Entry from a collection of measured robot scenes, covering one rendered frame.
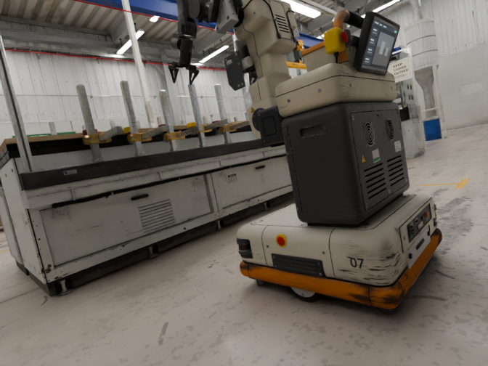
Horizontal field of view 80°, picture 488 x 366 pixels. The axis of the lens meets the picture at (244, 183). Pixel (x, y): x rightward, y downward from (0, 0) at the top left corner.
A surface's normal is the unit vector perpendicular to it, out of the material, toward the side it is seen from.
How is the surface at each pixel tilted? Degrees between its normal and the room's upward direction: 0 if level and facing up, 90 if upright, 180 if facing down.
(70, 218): 90
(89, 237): 88
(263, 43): 90
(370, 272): 90
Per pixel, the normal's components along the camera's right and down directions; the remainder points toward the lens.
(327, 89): -0.69, 0.20
